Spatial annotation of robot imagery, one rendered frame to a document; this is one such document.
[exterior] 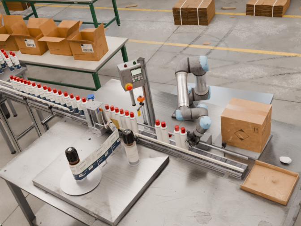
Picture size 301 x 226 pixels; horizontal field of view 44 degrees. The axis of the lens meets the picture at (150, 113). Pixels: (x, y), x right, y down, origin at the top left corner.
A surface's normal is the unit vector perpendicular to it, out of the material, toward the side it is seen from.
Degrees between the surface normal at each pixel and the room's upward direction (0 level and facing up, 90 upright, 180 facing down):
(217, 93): 0
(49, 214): 0
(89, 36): 89
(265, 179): 0
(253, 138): 90
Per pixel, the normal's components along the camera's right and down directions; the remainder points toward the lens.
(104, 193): -0.15, -0.79
